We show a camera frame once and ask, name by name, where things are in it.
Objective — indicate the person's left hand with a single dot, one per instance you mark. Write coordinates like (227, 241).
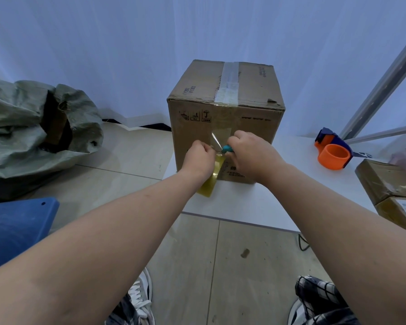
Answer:
(198, 162)

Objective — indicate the person's right hand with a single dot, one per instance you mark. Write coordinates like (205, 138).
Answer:
(253, 159)

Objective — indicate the person's left fingers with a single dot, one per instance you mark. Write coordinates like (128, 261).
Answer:
(204, 148)

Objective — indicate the person's right fingers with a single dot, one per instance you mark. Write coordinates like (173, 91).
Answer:
(236, 140)

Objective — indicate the teal utility knife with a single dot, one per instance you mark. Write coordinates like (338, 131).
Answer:
(227, 149)

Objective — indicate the yellowish clear tape strip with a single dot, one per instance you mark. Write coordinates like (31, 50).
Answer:
(210, 184)

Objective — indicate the person's right forearm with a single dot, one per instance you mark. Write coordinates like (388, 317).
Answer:
(352, 240)

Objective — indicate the person's left forearm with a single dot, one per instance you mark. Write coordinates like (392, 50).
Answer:
(98, 253)

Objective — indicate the brown cardboard box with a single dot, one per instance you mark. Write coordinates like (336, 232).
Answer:
(196, 94)

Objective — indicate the blue orange tape dispenser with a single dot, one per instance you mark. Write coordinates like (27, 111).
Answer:
(334, 155)

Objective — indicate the brown taped parcel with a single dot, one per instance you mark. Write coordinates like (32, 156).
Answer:
(380, 179)

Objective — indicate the brown cardboard piece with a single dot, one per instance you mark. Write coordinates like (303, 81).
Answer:
(56, 126)

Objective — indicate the person's white left shoe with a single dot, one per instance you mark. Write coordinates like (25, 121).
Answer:
(142, 297)

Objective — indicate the person's white shoe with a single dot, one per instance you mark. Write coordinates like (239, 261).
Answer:
(142, 297)
(296, 314)

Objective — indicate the brown parcel with white label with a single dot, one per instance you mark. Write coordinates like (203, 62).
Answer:
(394, 213)

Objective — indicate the person's plaid right trouser leg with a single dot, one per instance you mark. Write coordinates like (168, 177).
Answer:
(321, 299)

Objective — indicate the person's plaid trouser leg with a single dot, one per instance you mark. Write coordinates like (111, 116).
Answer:
(321, 299)
(121, 314)

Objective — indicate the person's white right shoe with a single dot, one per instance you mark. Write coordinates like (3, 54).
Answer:
(296, 314)

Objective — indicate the person's plaid left trouser leg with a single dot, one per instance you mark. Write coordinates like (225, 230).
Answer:
(121, 314)

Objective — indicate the green woven sack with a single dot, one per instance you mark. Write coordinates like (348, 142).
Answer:
(13, 131)

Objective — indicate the blue plastic chair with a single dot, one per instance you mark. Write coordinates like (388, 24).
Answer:
(17, 226)

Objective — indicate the grey metal frame rail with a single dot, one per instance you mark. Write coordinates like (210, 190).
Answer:
(385, 133)

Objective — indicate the grey metal frame post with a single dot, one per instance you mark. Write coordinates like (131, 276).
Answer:
(379, 89)

